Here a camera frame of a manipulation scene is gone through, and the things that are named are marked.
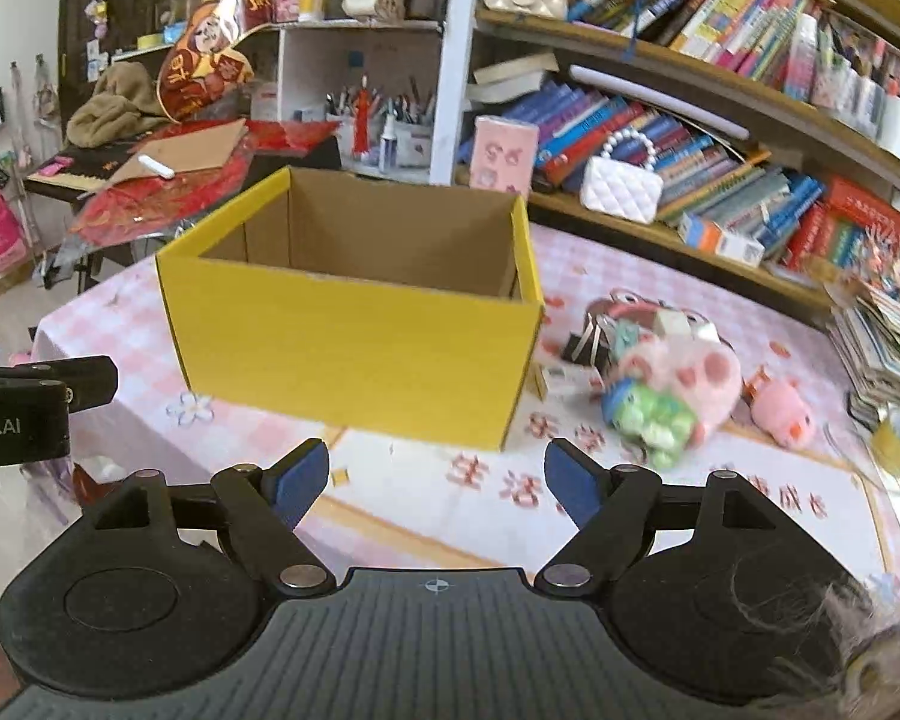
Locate white rolled paper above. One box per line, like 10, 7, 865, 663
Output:
568, 64, 752, 140

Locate black binder clips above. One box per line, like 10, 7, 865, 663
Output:
561, 313, 612, 368

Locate pink hanging bag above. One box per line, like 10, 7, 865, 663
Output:
0, 190, 30, 273

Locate brown cardboard sheet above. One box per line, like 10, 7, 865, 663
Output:
107, 118, 249, 186

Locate large pink plush pig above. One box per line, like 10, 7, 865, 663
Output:
615, 336, 743, 445

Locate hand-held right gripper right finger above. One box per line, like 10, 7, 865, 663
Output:
532, 439, 786, 597

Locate red tassel figurine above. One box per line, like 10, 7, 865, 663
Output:
352, 73, 374, 160

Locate red boxed book set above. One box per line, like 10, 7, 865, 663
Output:
786, 175, 900, 293

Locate small pink plush pig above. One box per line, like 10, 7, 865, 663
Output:
750, 376, 818, 445

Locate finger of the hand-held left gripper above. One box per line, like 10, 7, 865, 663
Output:
0, 356, 119, 414

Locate row of blue books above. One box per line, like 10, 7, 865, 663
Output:
467, 52, 826, 256

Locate white desk shelf unit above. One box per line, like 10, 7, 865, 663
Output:
111, 15, 452, 185

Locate brown blanket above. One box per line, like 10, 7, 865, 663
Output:
66, 62, 167, 149

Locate green plush toy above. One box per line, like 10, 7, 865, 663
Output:
602, 381, 695, 467

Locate red foil sheet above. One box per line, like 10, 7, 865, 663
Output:
66, 118, 342, 250

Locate wooden bookshelf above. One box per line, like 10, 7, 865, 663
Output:
454, 0, 900, 331

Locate pen holder with pens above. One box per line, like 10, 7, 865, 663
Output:
325, 75, 433, 170

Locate stack of booklets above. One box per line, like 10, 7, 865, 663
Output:
827, 281, 900, 425

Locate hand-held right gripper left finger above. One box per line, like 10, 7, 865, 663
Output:
82, 439, 338, 597

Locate colourful antler decoration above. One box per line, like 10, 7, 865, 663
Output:
851, 229, 900, 302

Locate red gold foil decoration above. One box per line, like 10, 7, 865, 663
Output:
156, 0, 272, 122

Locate pink printed cylinder container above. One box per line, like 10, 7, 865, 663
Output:
470, 116, 538, 196

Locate grey fuzzy cuff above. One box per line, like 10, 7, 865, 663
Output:
814, 583, 900, 707

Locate white quilted handbag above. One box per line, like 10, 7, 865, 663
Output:
580, 129, 665, 225

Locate row of colourful books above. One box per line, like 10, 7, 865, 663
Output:
562, 0, 900, 132

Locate yellow cardboard box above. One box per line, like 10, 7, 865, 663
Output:
155, 165, 547, 453

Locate pink checked table mat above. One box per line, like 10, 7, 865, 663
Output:
30, 221, 900, 616

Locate black electronic keyboard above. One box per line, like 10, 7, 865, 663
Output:
22, 146, 140, 205

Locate orange and white carton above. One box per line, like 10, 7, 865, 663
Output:
678, 211, 766, 268

